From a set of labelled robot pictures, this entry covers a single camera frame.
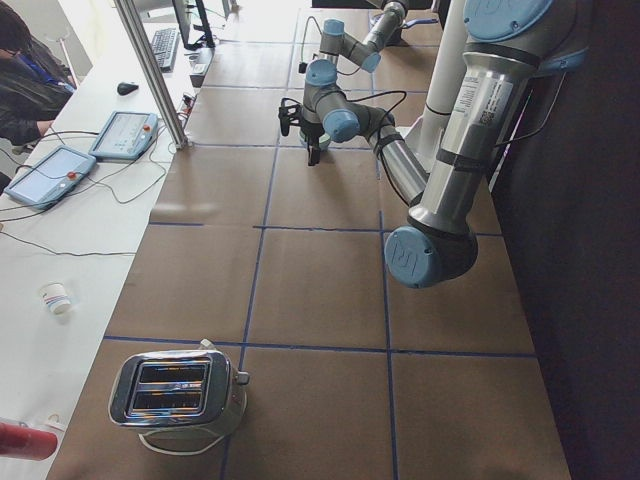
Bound blue saucepan with lid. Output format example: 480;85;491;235
386;18;439;46

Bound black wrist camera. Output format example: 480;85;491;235
278;97;302;137

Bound seated person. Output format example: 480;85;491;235
1;3;76;146

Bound aluminium frame post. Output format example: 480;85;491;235
114;0;188;150

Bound teach pendant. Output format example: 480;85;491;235
89;111;159;163
5;145;97;210

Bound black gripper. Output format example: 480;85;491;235
300;119;325;166

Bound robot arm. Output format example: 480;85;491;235
294;1;592;288
298;0;411;74

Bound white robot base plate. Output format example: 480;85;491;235
397;122;431;163

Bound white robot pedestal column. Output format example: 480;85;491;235
422;0;468;130

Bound blue bowl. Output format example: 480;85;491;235
298;130;331;151

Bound black monitor stand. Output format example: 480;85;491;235
172;0;215;51

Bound black keyboard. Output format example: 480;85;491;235
151;27;179;73

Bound white toaster power cable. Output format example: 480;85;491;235
137;429;226;456

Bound teach pendant far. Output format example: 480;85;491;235
89;111;159;163

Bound paper cup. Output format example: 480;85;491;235
39;282;71;315

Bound red cylinder bottle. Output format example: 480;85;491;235
1;422;58;460

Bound teach pendant near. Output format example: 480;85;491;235
5;145;97;210

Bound black computer mouse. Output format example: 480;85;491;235
116;82;139;96

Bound chrome two-slot toaster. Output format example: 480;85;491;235
108;340;250;440

